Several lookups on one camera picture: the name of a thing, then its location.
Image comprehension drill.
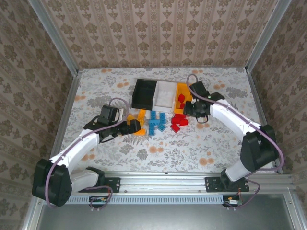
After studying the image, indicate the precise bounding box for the aluminium frame bar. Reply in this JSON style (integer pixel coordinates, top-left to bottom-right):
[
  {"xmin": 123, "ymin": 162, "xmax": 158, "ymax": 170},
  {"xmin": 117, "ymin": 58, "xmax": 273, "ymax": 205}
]
[
  {"xmin": 284, "ymin": 191, "xmax": 307, "ymax": 230},
  {"xmin": 20, "ymin": 198, "xmax": 45, "ymax": 230}
]

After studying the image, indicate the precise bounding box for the aluminium side rail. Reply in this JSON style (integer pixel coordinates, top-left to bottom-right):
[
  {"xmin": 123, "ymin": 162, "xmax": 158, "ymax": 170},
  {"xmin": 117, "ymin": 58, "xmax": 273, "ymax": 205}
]
[
  {"xmin": 49, "ymin": 70, "xmax": 83, "ymax": 161},
  {"xmin": 247, "ymin": 68, "xmax": 285, "ymax": 174}
]

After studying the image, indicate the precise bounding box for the black plastic bin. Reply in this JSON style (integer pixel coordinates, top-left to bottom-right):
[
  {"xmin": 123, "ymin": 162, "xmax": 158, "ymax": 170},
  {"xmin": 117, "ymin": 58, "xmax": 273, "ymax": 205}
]
[{"xmin": 131, "ymin": 78, "xmax": 159, "ymax": 110}]

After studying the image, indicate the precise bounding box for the yellow plastic bin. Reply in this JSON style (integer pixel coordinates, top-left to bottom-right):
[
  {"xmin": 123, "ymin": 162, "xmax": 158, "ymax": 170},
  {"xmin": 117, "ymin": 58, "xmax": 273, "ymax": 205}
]
[{"xmin": 173, "ymin": 82, "xmax": 194, "ymax": 115}]

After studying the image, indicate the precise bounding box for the grey metal panel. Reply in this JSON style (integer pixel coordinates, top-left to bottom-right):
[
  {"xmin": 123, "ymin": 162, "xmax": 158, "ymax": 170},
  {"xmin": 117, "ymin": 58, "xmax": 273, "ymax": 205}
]
[{"xmin": 38, "ymin": 194, "xmax": 297, "ymax": 230}]

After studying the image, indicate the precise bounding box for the floral patterned table cover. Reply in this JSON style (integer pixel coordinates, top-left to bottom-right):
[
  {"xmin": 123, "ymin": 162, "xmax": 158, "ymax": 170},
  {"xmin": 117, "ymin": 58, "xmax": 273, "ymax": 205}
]
[{"xmin": 47, "ymin": 67, "xmax": 283, "ymax": 173}]

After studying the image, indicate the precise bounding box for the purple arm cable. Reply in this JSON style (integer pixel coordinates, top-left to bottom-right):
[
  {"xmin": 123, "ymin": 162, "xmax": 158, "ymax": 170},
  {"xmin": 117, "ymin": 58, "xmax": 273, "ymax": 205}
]
[
  {"xmin": 45, "ymin": 97, "xmax": 131, "ymax": 213},
  {"xmin": 186, "ymin": 73, "xmax": 286, "ymax": 211}
]

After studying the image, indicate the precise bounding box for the white slotted cable duct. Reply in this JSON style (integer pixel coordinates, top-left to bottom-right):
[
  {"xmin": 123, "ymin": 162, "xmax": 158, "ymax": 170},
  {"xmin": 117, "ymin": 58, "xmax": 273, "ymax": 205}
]
[{"xmin": 66, "ymin": 194, "xmax": 225, "ymax": 205}]

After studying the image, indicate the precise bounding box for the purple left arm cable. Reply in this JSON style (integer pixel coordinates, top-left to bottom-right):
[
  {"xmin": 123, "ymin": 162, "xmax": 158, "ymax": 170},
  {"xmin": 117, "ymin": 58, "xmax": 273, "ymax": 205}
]
[{"xmin": 45, "ymin": 97, "xmax": 131, "ymax": 213}]

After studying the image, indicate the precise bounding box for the aluminium frame post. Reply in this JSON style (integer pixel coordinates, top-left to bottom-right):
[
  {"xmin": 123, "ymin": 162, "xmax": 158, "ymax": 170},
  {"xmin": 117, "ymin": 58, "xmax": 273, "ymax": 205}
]
[
  {"xmin": 27, "ymin": 0, "xmax": 80, "ymax": 76},
  {"xmin": 245, "ymin": 0, "xmax": 293, "ymax": 72}
]

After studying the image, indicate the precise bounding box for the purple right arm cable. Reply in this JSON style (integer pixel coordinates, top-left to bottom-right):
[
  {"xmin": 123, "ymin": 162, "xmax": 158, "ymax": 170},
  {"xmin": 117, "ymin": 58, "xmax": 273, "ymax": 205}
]
[{"xmin": 186, "ymin": 73, "xmax": 286, "ymax": 211}]

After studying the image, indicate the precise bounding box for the white plastic bin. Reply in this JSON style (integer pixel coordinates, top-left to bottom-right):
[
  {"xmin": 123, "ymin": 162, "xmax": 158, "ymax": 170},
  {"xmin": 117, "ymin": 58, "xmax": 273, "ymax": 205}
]
[{"xmin": 153, "ymin": 80, "xmax": 178, "ymax": 113}]

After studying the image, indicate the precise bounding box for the wide aluminium base rail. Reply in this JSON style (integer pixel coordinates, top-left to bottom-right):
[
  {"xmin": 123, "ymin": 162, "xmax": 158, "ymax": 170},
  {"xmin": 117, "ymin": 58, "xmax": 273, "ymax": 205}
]
[{"xmin": 67, "ymin": 171, "xmax": 295, "ymax": 194}]

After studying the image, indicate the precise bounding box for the small connector circuit board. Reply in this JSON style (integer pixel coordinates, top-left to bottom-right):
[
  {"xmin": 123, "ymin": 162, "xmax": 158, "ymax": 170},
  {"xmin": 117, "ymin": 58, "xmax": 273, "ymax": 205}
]
[
  {"xmin": 89, "ymin": 195, "xmax": 109, "ymax": 208},
  {"xmin": 222, "ymin": 195, "xmax": 243, "ymax": 208}
]

